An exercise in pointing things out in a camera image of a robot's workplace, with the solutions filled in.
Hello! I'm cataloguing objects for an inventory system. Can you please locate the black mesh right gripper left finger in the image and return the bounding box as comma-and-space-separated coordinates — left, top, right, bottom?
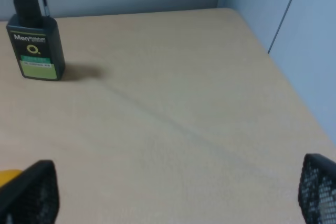
1, 160, 60, 223

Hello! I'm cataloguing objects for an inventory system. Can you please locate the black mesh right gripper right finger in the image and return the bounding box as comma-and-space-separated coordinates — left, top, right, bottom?
298, 153, 335, 224

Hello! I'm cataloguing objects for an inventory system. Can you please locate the yellow mango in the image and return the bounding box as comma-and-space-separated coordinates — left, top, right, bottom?
0, 169, 22, 187

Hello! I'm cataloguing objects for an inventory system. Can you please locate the black green pump bottle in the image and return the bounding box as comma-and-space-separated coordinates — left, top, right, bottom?
6, 0, 66, 81

